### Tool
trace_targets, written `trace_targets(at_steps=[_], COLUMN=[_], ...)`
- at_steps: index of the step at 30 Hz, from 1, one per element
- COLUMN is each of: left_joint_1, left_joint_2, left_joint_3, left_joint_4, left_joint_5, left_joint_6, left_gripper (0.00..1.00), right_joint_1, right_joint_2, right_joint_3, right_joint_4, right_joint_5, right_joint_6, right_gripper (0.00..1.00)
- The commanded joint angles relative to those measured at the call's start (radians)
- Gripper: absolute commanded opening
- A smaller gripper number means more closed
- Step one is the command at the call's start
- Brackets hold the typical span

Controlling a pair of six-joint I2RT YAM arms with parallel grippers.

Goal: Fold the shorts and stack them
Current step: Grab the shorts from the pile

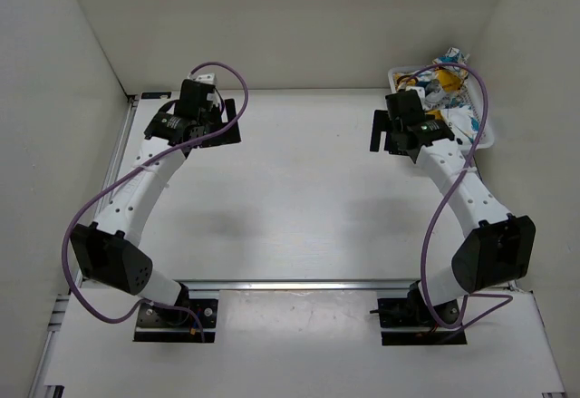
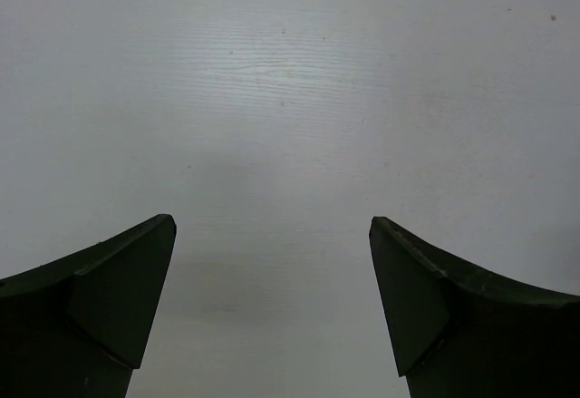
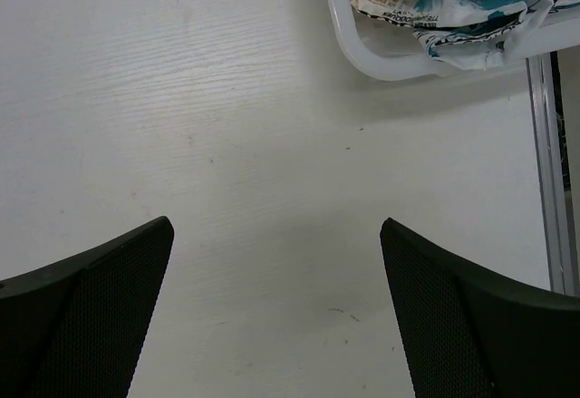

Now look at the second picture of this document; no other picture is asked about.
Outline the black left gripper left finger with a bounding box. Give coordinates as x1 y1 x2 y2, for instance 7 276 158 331
1 214 176 397

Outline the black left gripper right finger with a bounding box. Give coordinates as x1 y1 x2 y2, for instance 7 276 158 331
369 217 579 397

